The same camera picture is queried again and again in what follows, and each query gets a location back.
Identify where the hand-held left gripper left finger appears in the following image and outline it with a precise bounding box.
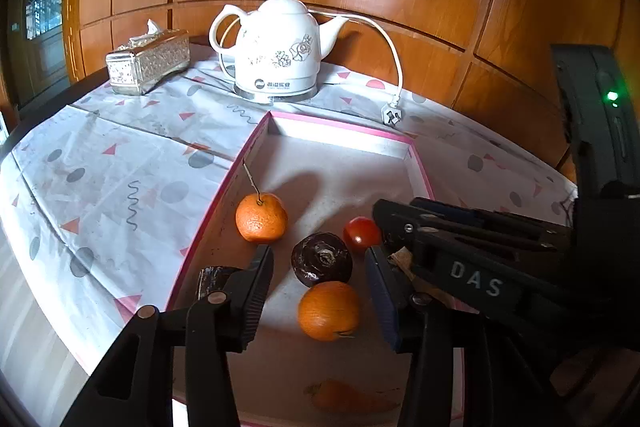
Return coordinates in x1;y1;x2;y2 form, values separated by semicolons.
60;244;275;427

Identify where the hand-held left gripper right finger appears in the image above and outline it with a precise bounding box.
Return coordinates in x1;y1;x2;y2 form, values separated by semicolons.
364;246;553;427

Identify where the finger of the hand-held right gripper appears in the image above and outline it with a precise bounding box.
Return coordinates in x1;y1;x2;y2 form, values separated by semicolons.
410;197;576;239
372;198;576;273

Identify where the tan food piece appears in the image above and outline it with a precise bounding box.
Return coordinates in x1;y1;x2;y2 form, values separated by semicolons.
387;247;417;284

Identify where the red tomato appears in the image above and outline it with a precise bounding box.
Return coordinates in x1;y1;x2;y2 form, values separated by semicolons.
343;216;383;256

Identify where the orange with long stem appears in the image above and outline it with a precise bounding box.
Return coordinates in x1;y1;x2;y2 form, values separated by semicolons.
235;161;289;243

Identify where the dark brown round fruit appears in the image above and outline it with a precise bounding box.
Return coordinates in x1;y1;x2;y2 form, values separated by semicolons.
291;232;353;289

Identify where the pink-edged cardboard box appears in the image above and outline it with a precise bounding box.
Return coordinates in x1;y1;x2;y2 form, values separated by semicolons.
167;109;467;427

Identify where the orange carrot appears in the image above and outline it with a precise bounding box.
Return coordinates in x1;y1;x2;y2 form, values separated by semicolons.
305;379;401;414

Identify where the dark cut vegetable piece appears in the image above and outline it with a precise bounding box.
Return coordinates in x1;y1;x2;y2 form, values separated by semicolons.
197;265;242;304

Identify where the white patterned tablecloth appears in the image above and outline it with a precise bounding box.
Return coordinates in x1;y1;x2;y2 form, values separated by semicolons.
0;39;581;427

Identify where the white floral electric kettle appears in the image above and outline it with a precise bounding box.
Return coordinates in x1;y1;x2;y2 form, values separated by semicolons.
208;0;351;101

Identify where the silver tissue box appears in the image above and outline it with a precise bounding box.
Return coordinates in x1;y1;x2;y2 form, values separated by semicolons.
105;28;192;96

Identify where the white power cable with plug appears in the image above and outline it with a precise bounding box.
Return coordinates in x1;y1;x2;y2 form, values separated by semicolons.
220;6;404;126

